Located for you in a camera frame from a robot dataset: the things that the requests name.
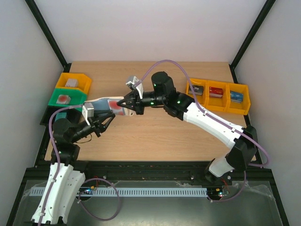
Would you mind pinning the blue card stack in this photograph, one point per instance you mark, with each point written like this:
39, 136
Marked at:
236, 97

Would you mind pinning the left black frame post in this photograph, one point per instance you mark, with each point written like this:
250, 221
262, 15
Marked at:
48, 34

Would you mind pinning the right black frame post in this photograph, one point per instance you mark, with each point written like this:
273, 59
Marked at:
252, 32

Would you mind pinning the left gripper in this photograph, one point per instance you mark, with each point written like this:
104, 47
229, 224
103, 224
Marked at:
95, 125

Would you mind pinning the black frame post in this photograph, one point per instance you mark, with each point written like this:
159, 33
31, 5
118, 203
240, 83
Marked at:
252, 32
48, 34

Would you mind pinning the teal holder in black bin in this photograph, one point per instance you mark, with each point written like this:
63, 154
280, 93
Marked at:
60, 115

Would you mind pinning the yellow bin with black cards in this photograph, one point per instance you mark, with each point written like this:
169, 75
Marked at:
201, 99

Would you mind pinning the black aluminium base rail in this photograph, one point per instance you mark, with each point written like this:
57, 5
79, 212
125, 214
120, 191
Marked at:
192, 172

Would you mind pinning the yellow bin with red cards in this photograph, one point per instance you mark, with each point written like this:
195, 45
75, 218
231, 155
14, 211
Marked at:
218, 104

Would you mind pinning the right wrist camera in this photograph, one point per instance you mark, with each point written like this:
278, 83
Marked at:
135, 84

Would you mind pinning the holder with red card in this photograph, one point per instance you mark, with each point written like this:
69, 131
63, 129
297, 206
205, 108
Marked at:
63, 100

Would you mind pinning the black card stack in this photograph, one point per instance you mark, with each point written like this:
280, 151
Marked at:
198, 90

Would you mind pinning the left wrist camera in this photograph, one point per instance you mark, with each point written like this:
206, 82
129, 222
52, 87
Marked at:
87, 111

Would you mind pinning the green bin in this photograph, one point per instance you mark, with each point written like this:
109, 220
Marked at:
77, 97

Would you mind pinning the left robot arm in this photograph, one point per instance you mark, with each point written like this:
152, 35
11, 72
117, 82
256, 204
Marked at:
64, 181

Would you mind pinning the grey holder in yellow bin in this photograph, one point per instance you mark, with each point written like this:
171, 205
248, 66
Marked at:
71, 83

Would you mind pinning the white slotted cable duct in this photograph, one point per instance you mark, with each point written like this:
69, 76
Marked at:
147, 192

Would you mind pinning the yellow bin with blue cards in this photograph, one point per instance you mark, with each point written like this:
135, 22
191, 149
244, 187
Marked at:
242, 108

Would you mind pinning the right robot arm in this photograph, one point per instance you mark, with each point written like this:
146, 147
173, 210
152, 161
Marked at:
239, 140

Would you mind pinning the white card holder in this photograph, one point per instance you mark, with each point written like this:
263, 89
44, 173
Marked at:
103, 104

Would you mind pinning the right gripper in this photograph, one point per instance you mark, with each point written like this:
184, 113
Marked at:
138, 102

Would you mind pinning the red card stack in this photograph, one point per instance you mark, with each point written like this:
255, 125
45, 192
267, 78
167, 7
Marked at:
215, 92

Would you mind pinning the yellow bin far left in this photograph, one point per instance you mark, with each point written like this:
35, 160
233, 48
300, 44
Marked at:
83, 80

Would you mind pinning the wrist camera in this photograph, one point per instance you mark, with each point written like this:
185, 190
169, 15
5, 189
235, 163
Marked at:
135, 84
87, 111

